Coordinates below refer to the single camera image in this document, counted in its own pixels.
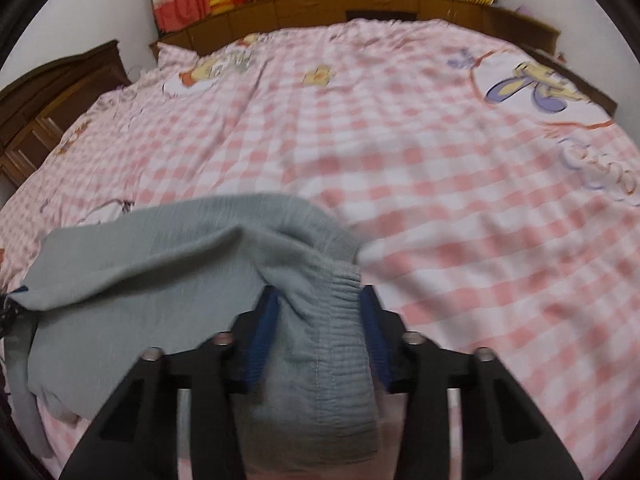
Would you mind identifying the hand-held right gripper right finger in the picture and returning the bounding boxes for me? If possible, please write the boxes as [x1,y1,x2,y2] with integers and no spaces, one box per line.
[357,284,583,480]

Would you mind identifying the pink checkered printed blanket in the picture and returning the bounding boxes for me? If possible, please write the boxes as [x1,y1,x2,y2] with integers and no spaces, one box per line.
[0,17,640,480]

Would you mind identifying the dark wooden bed frame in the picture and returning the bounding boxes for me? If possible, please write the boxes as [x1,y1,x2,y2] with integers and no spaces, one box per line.
[527,47,618,113]

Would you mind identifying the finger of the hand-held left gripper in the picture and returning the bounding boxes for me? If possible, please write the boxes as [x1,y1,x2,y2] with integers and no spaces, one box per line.
[0,285,28,341]

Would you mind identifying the gray pants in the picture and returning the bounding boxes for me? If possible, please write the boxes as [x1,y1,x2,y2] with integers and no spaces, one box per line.
[7,192,381,461]

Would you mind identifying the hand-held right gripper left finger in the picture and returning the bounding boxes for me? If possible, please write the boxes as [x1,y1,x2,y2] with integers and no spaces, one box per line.
[60,285,281,480]

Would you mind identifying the dark wooden wardrobe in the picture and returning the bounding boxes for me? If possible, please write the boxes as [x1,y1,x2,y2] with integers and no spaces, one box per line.
[0,40,133,186]

